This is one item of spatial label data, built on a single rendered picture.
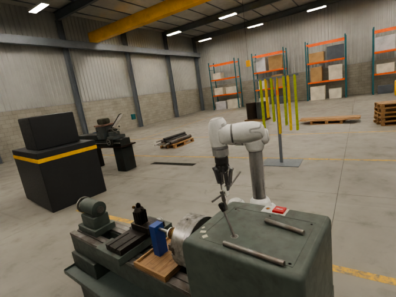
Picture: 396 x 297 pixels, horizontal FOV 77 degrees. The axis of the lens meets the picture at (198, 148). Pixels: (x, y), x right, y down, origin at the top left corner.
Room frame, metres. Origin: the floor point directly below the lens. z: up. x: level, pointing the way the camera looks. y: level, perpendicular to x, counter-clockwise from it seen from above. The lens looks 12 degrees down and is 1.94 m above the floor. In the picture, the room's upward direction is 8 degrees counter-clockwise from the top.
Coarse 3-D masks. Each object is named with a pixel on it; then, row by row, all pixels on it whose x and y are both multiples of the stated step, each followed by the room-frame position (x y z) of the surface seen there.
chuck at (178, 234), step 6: (186, 216) 1.37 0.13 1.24; (192, 216) 1.36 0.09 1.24; (198, 216) 1.35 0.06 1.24; (180, 222) 1.33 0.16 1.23; (186, 222) 1.31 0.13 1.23; (180, 228) 1.29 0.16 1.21; (186, 228) 1.28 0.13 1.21; (174, 234) 1.29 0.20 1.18; (180, 234) 1.27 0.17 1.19; (174, 240) 1.27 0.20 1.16; (180, 240) 1.24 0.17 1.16; (174, 246) 1.25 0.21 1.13; (180, 246) 1.23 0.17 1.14; (174, 252) 1.25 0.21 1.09; (180, 252) 1.22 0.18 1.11; (174, 258) 1.26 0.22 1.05; (180, 258) 1.22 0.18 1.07; (180, 264) 1.25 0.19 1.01
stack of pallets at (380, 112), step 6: (378, 102) 8.67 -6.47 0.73; (384, 102) 8.46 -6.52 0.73; (390, 102) 8.26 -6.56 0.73; (378, 108) 8.31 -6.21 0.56; (384, 108) 8.06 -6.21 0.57; (390, 108) 8.57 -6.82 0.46; (378, 114) 8.44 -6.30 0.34; (384, 114) 8.08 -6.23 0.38; (390, 114) 8.28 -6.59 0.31; (378, 120) 8.39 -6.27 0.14; (384, 120) 8.04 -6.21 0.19; (390, 120) 8.01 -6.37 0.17
